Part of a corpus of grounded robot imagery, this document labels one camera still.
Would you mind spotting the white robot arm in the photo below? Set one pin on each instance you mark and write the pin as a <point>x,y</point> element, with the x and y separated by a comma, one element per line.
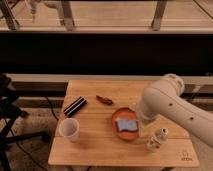
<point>164,97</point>

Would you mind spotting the red chili pepper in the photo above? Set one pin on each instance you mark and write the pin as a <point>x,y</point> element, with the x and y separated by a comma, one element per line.
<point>104,100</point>

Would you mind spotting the black striped rectangular block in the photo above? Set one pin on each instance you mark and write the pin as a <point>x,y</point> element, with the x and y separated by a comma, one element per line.
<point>74,107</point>

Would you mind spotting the wooden table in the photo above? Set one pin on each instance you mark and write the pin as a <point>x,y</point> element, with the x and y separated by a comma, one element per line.
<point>99,146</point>

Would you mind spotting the orange plate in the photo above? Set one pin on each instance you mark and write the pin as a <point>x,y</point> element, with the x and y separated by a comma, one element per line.
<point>127,114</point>

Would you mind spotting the blue sponge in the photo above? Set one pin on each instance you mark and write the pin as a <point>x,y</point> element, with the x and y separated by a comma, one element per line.
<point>126,125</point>

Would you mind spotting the translucent plastic cup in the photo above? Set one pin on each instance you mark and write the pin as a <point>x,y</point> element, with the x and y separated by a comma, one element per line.
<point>70,129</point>

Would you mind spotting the small glass bottle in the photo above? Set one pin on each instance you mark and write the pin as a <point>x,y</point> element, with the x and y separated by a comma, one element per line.
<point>157,139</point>

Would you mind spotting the black tripod stand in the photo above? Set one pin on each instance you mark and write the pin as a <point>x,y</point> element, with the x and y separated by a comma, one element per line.
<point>10,112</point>

